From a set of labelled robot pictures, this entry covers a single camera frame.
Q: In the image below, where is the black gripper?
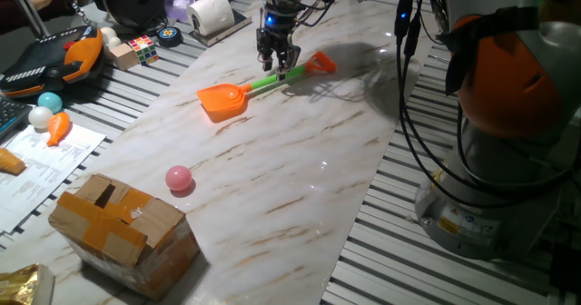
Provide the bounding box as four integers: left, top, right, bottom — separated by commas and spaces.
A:
256, 5, 302, 81

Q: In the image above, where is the orange toy shovel green handle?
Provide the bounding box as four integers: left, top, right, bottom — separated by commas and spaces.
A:
195, 50, 339, 123

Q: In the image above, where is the pink plastic ball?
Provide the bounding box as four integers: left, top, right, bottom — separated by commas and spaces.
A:
164, 164, 193, 192

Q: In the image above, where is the person forearm dark sleeve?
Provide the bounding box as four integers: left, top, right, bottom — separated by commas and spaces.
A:
0, 0, 69, 36

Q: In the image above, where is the purple plastic object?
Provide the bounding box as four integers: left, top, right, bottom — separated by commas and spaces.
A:
163, 0, 197, 23

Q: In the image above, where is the flat tray under paper roll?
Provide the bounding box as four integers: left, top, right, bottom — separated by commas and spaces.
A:
189, 8, 253, 48

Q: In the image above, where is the white toilet paper roll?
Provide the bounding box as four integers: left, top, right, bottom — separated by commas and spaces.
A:
185, 0, 236, 37

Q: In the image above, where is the black round puck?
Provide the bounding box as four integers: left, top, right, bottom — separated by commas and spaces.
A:
156, 26, 184, 48

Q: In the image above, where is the colourful puzzle cube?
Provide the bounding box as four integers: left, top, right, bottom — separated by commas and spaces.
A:
127, 34, 161, 67

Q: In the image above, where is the marble pattern table sheet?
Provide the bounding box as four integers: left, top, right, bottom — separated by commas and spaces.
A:
0, 0, 435, 305

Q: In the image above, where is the plain wooden cube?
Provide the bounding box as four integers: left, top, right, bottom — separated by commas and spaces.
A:
108, 43, 140, 72

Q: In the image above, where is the large black round device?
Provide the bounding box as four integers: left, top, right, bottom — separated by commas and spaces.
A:
90, 0, 167, 29

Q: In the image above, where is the thin metal rod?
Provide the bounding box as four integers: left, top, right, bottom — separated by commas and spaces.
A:
70, 0, 93, 25

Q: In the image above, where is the orange toy carrot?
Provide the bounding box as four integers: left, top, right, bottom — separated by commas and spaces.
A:
46, 111, 73, 148

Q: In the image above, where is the orange black power tool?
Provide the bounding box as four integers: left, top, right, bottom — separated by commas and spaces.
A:
0, 25, 105, 99

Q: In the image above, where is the teal plastic ball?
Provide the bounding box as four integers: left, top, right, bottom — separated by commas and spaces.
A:
36, 91, 64, 114

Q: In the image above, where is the cardboard box with orange tape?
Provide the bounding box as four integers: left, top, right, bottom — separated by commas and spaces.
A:
48, 172, 201, 301

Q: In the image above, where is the large white plastic ball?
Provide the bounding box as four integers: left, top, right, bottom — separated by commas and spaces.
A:
27, 105, 54, 130

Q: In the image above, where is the grey metal tripod leg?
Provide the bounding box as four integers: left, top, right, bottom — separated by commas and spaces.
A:
4, 0, 51, 38

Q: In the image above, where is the printed white paper sheet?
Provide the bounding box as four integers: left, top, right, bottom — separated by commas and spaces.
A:
0, 123, 107, 236

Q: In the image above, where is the brown toy ice cream cone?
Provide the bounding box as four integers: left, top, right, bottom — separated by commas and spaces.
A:
0, 147, 27, 176

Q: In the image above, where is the gold foil package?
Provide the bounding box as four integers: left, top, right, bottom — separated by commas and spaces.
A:
0, 262, 55, 305

